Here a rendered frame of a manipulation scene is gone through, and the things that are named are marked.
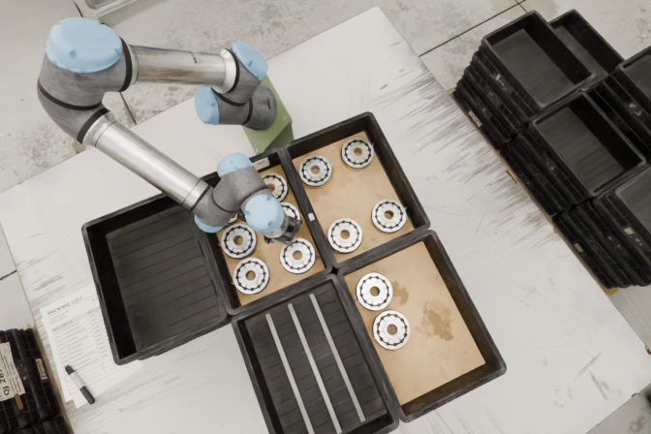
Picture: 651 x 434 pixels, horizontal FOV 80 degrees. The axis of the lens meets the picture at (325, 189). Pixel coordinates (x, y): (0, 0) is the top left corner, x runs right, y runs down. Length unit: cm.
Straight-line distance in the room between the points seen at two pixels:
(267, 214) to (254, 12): 205
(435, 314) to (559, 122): 122
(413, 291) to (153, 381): 82
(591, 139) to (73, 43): 197
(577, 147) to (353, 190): 119
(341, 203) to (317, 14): 168
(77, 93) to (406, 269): 92
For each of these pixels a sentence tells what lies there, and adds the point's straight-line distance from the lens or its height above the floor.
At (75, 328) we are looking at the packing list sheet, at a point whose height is 70.
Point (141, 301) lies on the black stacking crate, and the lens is 128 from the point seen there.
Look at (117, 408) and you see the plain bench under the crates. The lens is 146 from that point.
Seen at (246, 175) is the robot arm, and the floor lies 121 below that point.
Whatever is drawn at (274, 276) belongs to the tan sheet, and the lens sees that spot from 118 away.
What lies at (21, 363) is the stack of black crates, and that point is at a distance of 212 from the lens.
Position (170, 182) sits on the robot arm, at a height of 116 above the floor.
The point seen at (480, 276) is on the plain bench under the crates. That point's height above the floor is 70.
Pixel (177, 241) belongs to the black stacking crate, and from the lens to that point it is 126.
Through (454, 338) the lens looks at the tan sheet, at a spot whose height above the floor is 83.
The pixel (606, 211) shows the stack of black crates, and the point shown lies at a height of 49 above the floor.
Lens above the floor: 199
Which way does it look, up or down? 72 degrees down
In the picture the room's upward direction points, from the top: straight up
